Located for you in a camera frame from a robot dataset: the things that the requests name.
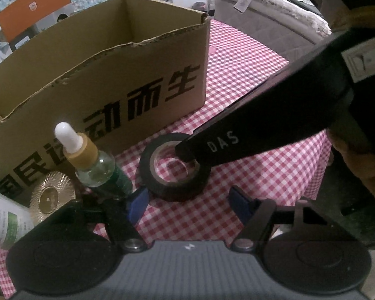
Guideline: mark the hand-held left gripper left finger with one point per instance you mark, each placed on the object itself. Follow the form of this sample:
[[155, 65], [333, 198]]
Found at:
[[137, 203]]

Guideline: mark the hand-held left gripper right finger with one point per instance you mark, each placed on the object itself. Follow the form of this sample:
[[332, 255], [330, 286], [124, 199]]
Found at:
[[239, 201]]

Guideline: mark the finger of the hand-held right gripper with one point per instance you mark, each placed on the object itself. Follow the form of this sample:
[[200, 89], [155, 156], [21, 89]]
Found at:
[[190, 148]]

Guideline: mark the black tape roll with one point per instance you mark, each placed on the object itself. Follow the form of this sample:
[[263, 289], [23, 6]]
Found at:
[[175, 190]]

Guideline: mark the green glass dropper bottle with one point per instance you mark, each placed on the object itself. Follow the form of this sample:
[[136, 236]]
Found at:
[[93, 168]]

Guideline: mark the dark jar with gold lid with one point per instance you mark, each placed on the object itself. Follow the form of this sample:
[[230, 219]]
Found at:
[[51, 197]]

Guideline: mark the brown cardboard box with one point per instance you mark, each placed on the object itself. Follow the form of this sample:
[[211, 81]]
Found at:
[[97, 78]]

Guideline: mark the white supplement bottle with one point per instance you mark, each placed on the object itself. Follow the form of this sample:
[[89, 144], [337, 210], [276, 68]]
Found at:
[[3, 222]]

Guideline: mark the pink checkered tablecloth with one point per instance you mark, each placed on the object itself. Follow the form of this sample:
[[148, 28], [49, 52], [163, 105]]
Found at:
[[253, 168]]

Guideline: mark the grey upholstered bed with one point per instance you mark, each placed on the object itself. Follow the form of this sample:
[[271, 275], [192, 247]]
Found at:
[[262, 34]]

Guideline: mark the grey bed with white blanket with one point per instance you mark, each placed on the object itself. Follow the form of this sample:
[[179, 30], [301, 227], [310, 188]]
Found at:
[[284, 3]]

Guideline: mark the orange appliance packaging box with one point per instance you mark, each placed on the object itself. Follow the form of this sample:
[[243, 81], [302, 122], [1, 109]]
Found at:
[[31, 9]]

